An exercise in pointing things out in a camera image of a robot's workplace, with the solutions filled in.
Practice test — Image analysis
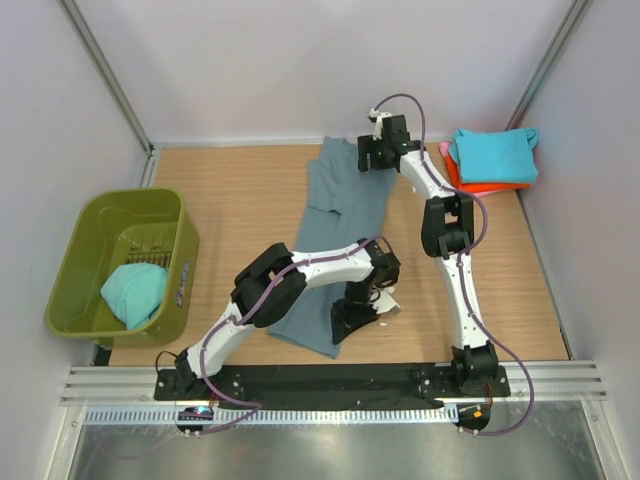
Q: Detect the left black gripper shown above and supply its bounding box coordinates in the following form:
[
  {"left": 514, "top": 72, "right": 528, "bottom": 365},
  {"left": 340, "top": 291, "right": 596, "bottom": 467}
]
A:
[{"left": 331, "top": 282, "right": 381, "bottom": 346}]

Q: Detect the grey-blue t-shirt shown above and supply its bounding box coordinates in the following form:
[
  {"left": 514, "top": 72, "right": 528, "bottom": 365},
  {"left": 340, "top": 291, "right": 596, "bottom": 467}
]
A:
[{"left": 267, "top": 137, "right": 396, "bottom": 358}]

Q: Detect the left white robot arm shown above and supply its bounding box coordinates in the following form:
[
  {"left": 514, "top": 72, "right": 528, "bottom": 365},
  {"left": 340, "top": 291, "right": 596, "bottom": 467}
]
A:
[{"left": 174, "top": 235, "right": 401, "bottom": 400}]

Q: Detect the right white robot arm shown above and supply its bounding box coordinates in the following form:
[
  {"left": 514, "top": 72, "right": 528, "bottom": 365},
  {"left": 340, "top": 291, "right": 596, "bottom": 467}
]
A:
[{"left": 357, "top": 109, "right": 499, "bottom": 396}]

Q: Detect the folded pink t-shirt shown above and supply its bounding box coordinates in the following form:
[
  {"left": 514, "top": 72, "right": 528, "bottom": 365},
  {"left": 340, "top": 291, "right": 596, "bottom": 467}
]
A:
[{"left": 439, "top": 142, "right": 509, "bottom": 196}]

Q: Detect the folded orange t-shirt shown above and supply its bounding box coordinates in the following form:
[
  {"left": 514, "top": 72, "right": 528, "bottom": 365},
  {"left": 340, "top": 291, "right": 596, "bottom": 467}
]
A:
[{"left": 444, "top": 154, "right": 530, "bottom": 195}]

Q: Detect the folded cyan t-shirt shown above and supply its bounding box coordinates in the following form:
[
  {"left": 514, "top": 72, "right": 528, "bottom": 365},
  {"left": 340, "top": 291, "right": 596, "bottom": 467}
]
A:
[{"left": 449, "top": 128, "right": 539, "bottom": 184}]

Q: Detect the crumpled teal t-shirt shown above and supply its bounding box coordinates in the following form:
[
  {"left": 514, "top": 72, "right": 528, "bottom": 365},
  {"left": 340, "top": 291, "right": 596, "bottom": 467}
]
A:
[{"left": 100, "top": 263, "right": 169, "bottom": 330}]

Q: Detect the green plastic basket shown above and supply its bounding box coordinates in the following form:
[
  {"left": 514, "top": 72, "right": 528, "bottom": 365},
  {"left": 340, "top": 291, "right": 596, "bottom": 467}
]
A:
[{"left": 45, "top": 188, "right": 199, "bottom": 347}]

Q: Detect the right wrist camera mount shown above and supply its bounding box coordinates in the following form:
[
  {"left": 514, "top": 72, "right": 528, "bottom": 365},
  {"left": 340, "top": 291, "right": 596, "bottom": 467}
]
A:
[{"left": 368, "top": 108, "right": 392, "bottom": 140}]

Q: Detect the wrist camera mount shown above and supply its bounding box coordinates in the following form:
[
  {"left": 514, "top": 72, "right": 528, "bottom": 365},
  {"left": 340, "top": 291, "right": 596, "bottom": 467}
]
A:
[
  {"left": 368, "top": 108, "right": 392, "bottom": 140},
  {"left": 370, "top": 287, "right": 401, "bottom": 315}
]

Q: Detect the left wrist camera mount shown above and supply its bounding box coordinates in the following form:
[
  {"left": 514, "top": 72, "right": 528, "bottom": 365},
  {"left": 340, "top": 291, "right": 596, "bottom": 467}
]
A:
[{"left": 370, "top": 287, "right": 401, "bottom": 315}]

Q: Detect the white slotted cable duct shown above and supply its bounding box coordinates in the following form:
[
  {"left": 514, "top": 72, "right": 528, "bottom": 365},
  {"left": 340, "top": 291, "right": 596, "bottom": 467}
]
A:
[{"left": 83, "top": 404, "right": 458, "bottom": 428}]

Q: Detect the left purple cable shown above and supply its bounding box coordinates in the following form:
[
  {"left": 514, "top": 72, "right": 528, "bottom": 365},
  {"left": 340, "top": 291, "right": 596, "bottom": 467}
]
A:
[{"left": 199, "top": 235, "right": 394, "bottom": 434}]

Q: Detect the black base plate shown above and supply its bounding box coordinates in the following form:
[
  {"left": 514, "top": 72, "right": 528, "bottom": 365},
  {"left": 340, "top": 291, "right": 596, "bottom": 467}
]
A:
[{"left": 154, "top": 363, "right": 511, "bottom": 409}]

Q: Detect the aluminium rail frame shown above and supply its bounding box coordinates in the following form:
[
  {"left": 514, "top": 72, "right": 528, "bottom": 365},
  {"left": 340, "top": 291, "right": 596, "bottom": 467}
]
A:
[{"left": 59, "top": 360, "right": 607, "bottom": 407}]

